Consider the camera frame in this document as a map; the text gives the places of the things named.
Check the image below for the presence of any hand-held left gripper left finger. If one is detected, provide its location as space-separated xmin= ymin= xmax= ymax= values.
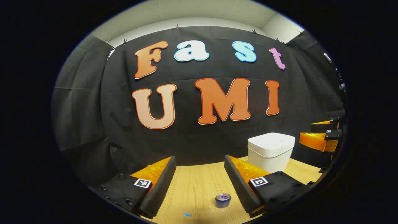
xmin=98 ymin=156 xmax=177 ymax=219

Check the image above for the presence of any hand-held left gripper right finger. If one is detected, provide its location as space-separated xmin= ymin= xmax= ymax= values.
xmin=224 ymin=155 xmax=314 ymax=218

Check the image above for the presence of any blue pop can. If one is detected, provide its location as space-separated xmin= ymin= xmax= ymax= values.
xmin=215 ymin=193 xmax=232 ymax=208

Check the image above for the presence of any white desktop garbage bin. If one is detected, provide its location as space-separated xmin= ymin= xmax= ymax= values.
xmin=248 ymin=133 xmax=296 ymax=174

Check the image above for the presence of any wooden desktop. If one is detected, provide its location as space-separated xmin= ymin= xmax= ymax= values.
xmin=137 ymin=156 xmax=324 ymax=224

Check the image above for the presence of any black backdrop cloth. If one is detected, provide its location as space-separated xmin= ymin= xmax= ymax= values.
xmin=51 ymin=26 xmax=346 ymax=187

